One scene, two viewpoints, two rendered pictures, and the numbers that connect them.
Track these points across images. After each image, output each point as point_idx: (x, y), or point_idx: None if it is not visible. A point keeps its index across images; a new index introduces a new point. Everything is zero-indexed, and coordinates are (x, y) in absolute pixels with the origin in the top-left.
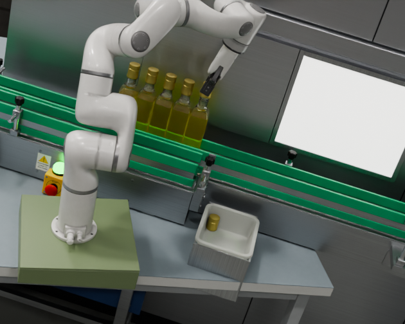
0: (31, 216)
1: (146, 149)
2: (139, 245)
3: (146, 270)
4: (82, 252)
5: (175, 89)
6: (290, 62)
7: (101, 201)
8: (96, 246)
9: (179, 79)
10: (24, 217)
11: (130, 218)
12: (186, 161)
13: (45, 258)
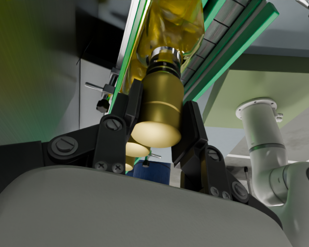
0: (228, 124)
1: (205, 91)
2: (272, 42)
3: None
4: (286, 107)
5: (52, 75)
6: None
7: (225, 89)
8: (286, 100)
9: (37, 94)
10: (228, 127)
11: (264, 72)
12: (253, 37)
13: (277, 122)
